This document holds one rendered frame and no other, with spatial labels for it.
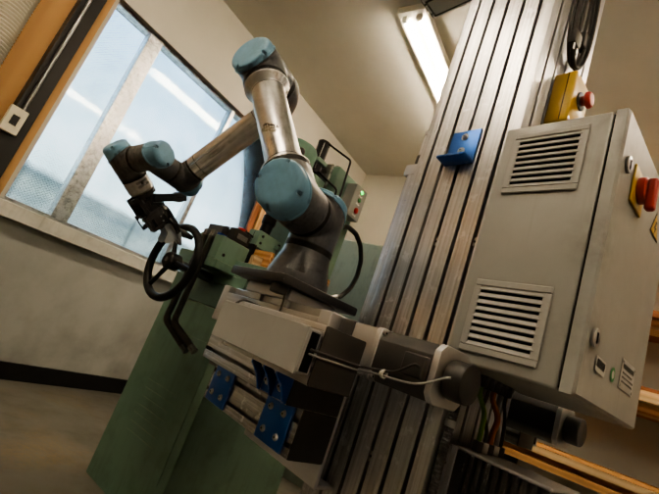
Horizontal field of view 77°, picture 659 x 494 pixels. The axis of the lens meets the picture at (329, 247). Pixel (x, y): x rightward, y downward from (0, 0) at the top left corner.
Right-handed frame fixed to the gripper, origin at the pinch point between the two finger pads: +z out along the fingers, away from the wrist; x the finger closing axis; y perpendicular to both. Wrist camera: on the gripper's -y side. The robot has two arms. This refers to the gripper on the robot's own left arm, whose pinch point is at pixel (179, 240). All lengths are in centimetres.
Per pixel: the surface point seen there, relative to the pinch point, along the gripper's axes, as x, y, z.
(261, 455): 13, 22, 86
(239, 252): 1.4, -16.8, 17.5
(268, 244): -5.5, -34.5, 28.0
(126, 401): -25, 40, 50
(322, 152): -7, -85, 11
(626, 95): 95, -243, 55
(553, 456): 89, -91, 215
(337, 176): 2, -81, 21
